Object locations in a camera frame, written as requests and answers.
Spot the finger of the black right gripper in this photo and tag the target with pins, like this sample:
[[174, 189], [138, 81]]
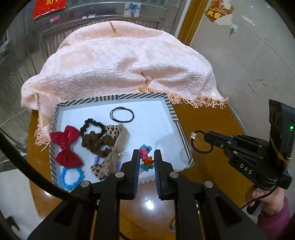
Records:
[[221, 140]]

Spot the metal security door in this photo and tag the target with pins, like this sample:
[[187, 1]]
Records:
[[28, 43]]

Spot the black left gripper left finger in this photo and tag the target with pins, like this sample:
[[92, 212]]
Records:
[[90, 211]]

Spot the red satin bow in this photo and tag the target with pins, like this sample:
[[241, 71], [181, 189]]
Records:
[[67, 157]]

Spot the brown scrunchie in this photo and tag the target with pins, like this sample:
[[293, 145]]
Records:
[[99, 145]]

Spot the person's right hand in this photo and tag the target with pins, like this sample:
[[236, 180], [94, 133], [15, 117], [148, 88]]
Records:
[[273, 203]]

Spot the blue white door sticker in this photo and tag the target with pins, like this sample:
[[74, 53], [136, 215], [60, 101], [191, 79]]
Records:
[[132, 10]]

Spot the red paper banner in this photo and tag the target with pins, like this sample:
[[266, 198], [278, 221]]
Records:
[[43, 7]]

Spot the black hair tie metal clasp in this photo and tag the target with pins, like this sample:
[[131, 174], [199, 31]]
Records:
[[199, 144]]

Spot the leopard print bow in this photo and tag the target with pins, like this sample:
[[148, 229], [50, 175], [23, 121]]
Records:
[[121, 136]]

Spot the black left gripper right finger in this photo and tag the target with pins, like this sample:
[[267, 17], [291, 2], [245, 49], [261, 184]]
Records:
[[202, 211]]

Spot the pink fringed scarf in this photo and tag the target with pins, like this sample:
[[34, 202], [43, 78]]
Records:
[[119, 57]]

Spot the red gold wall decoration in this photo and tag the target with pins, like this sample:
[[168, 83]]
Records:
[[219, 9]]

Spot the striped black white tray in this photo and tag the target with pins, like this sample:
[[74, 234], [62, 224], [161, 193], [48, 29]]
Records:
[[154, 123]]

